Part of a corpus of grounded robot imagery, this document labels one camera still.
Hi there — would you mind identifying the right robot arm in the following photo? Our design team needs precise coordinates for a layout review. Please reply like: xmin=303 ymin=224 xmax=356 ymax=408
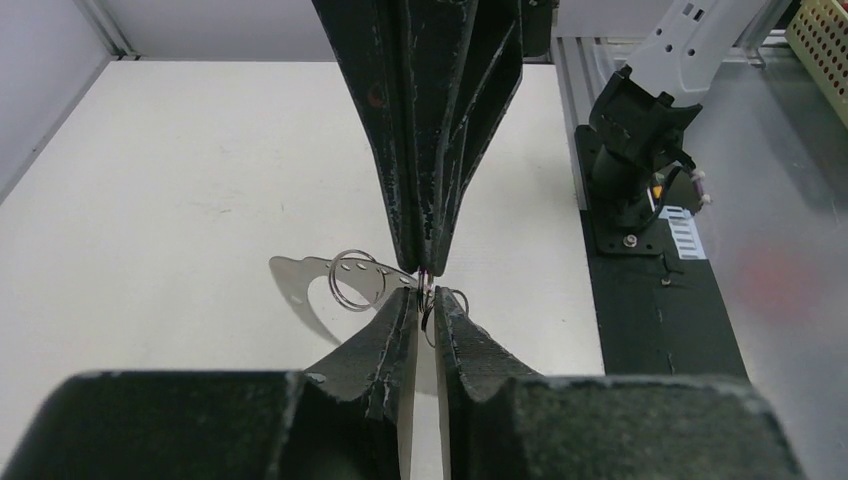
xmin=314 ymin=1 xmax=762 ymax=276

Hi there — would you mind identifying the perforated metal ring plate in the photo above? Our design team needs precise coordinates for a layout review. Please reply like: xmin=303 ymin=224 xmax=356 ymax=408
xmin=268 ymin=256 xmax=417 ymax=346

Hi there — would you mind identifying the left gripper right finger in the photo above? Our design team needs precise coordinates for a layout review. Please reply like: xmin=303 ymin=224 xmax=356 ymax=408
xmin=433 ymin=287 xmax=540 ymax=410

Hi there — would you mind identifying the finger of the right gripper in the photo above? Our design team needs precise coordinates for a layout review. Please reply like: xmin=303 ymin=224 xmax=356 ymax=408
xmin=313 ymin=0 xmax=420 ymax=273
xmin=407 ymin=1 xmax=522 ymax=276

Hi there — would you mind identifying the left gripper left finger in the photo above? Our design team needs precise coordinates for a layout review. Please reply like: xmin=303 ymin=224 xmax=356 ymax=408
xmin=306 ymin=287 xmax=418 ymax=424

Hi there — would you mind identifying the cream perforated plastic basket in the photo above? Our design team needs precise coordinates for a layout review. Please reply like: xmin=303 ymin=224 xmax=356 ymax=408
xmin=785 ymin=0 xmax=847 ymax=126

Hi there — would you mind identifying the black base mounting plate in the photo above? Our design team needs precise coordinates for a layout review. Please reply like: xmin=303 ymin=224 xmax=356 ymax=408
xmin=574 ymin=124 xmax=750 ymax=379

